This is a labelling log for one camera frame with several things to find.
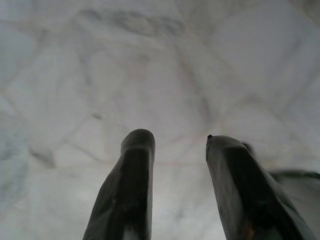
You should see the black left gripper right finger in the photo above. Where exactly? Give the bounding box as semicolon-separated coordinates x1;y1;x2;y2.
205;134;319;240

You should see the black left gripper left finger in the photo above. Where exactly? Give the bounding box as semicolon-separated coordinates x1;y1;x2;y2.
82;128;156;240

